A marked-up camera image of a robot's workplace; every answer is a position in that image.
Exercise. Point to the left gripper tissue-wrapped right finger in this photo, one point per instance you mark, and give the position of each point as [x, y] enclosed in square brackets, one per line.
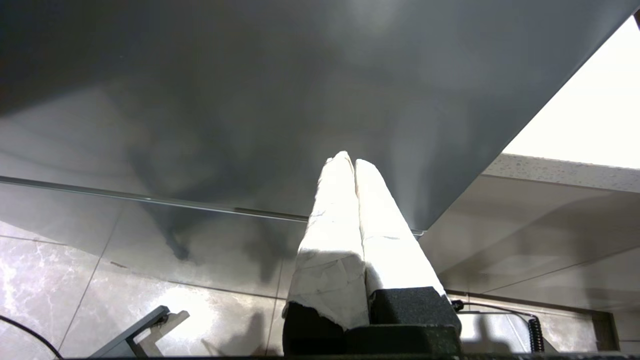
[395, 250]

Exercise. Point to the beige base cabinet front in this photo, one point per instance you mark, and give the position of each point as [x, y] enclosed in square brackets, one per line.
[540, 240]

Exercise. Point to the left gripper tissue-wrapped left finger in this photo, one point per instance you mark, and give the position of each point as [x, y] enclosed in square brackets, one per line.
[332, 260]

